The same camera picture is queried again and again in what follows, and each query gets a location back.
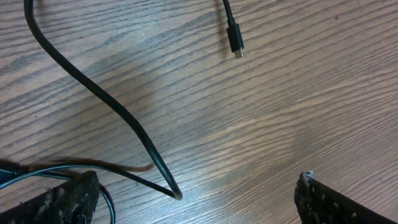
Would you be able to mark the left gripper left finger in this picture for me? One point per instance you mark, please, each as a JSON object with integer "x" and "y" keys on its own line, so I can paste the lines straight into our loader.
{"x": 73, "y": 202}

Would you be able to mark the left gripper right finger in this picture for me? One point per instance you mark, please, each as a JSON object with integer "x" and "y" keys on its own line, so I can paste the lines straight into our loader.
{"x": 318, "y": 204}

